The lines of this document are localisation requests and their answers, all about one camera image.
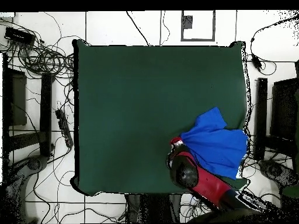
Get blue shirt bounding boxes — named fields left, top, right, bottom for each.
left=180, top=106, right=249, bottom=181

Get dark green table cloth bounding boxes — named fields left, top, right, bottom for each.
left=70, top=38, right=252, bottom=197

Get grey stand base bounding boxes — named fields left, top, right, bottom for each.
left=258, top=159, right=298, bottom=187
left=4, top=155, right=50, bottom=224

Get black power adapter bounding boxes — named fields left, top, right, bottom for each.
left=251, top=54, right=262, bottom=71

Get black power strip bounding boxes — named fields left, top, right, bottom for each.
left=55, top=108, right=74, bottom=148

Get small dark grey square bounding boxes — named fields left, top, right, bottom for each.
left=182, top=15, right=194, bottom=29

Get black electronics box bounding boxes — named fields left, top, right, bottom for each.
left=4, top=26, right=36, bottom=46

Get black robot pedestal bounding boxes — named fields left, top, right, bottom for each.
left=124, top=192, right=182, bottom=223

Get black metal stand frame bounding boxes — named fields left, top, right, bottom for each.
left=253, top=59, right=299, bottom=162
left=2, top=52, right=53, bottom=162

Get tangled black cables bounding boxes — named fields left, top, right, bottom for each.
left=0, top=18, right=76, bottom=80

